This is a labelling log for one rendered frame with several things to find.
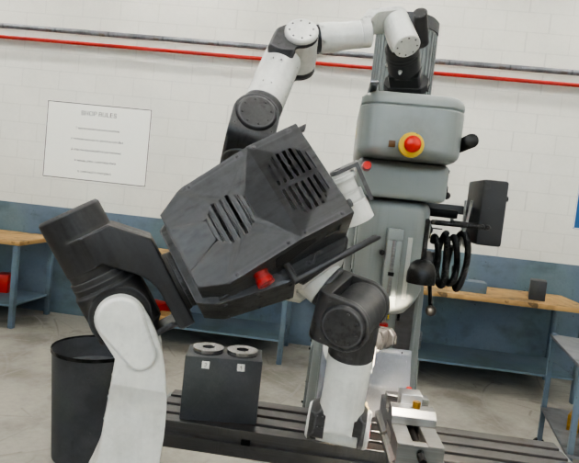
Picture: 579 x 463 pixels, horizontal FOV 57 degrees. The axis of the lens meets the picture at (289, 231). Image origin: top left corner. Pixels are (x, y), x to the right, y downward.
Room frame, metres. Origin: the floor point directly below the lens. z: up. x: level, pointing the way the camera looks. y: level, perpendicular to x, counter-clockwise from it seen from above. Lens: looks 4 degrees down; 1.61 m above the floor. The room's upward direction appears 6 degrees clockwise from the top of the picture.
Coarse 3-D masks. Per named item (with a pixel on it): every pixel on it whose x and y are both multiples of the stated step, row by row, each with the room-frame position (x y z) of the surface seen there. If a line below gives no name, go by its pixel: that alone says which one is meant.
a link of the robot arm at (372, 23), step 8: (376, 8) 1.34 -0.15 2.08; (384, 8) 1.35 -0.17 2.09; (392, 8) 1.35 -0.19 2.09; (400, 8) 1.35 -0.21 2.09; (368, 16) 1.33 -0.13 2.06; (376, 16) 1.34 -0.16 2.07; (384, 16) 1.35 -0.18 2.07; (368, 24) 1.31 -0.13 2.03; (376, 24) 1.37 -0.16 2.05; (368, 32) 1.31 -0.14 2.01; (376, 32) 1.39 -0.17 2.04; (368, 40) 1.32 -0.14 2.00
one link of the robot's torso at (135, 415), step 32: (96, 320) 0.90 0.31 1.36; (128, 320) 0.92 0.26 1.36; (128, 352) 0.92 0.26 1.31; (160, 352) 0.94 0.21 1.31; (128, 384) 0.93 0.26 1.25; (160, 384) 0.94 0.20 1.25; (128, 416) 0.95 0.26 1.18; (160, 416) 0.97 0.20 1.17; (96, 448) 1.01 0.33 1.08; (128, 448) 0.95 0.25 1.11; (160, 448) 0.97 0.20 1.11
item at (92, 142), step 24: (48, 120) 6.02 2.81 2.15; (72, 120) 6.00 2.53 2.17; (96, 120) 5.97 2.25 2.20; (120, 120) 5.95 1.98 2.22; (144, 120) 5.92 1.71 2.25; (48, 144) 6.02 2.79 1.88; (72, 144) 6.00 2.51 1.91; (96, 144) 5.97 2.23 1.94; (120, 144) 5.95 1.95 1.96; (144, 144) 5.92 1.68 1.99; (48, 168) 6.02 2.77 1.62; (72, 168) 5.99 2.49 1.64; (96, 168) 5.97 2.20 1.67; (120, 168) 5.94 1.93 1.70; (144, 168) 5.92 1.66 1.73; (576, 216) 5.52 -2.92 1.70
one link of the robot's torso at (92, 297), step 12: (120, 276) 0.95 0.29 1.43; (132, 276) 0.96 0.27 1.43; (96, 288) 0.93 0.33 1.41; (108, 288) 0.93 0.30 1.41; (120, 288) 0.94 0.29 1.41; (132, 288) 0.95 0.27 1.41; (144, 288) 0.98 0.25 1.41; (84, 300) 0.93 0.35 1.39; (96, 300) 0.93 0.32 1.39; (144, 300) 0.95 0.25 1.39; (84, 312) 0.95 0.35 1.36; (156, 312) 0.98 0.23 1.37; (156, 324) 1.00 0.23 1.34; (96, 336) 0.93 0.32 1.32
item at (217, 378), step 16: (192, 352) 1.52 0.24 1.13; (208, 352) 1.50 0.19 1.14; (224, 352) 1.55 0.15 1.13; (240, 352) 1.52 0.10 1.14; (256, 352) 1.54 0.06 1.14; (192, 368) 1.48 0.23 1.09; (208, 368) 1.48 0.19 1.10; (224, 368) 1.49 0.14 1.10; (240, 368) 1.49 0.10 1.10; (256, 368) 1.49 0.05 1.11; (192, 384) 1.48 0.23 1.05; (208, 384) 1.49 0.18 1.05; (224, 384) 1.49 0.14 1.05; (240, 384) 1.49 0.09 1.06; (256, 384) 1.50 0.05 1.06; (192, 400) 1.48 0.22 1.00; (208, 400) 1.49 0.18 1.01; (224, 400) 1.49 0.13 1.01; (240, 400) 1.49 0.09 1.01; (256, 400) 1.50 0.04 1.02; (192, 416) 1.48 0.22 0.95; (208, 416) 1.49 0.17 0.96; (224, 416) 1.49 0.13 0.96; (240, 416) 1.49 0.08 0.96; (256, 416) 1.50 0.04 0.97
